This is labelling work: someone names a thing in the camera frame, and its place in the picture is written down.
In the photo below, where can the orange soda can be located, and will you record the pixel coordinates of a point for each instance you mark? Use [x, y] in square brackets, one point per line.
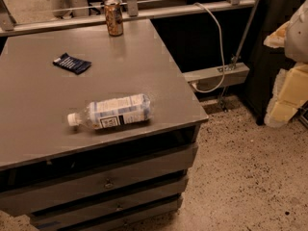
[113, 16]

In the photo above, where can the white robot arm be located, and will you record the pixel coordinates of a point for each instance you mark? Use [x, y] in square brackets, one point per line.
[290, 89]

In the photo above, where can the clear plastic water bottle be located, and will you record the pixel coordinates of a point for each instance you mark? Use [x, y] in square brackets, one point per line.
[113, 112]

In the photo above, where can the grey drawer cabinet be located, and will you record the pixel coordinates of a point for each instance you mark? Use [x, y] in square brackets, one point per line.
[95, 131]

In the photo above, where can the dark blue snack packet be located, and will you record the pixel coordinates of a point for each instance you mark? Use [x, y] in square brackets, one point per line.
[71, 64]

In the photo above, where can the thin metal diagonal rod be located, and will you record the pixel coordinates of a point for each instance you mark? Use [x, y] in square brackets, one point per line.
[247, 26]

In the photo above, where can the dark cabinet at right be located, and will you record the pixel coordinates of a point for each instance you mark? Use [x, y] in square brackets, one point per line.
[264, 63]

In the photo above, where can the grey metal rail frame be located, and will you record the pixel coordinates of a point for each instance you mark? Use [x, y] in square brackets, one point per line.
[23, 17]

